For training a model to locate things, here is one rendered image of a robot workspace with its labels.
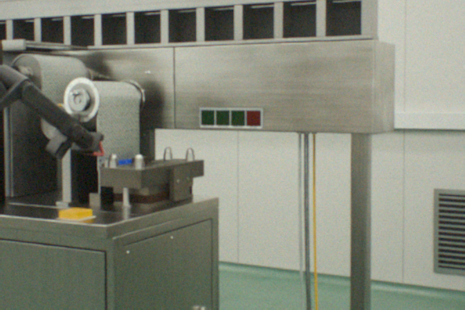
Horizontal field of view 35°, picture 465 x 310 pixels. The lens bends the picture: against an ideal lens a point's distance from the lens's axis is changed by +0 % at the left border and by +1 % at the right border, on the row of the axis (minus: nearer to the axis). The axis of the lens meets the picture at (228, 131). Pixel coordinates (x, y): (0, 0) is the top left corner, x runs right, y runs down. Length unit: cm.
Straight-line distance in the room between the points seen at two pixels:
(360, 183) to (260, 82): 49
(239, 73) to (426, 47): 234
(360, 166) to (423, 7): 232
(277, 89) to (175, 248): 63
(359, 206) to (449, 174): 218
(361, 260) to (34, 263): 109
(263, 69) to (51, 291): 99
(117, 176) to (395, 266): 283
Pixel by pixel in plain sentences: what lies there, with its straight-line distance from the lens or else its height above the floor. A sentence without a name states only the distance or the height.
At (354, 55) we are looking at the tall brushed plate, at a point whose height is 139.
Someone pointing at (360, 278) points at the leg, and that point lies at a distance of 261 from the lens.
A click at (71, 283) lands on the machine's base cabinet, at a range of 225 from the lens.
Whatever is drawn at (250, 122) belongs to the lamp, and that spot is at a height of 117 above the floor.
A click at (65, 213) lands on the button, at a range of 221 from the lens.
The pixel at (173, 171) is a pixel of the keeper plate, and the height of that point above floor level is 101.
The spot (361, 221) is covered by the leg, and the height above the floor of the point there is 83.
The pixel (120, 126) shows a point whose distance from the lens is 255.
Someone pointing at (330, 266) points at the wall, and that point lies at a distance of 501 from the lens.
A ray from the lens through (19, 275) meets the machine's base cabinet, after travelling 238.
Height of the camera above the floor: 127
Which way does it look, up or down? 3 degrees down
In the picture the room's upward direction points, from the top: straight up
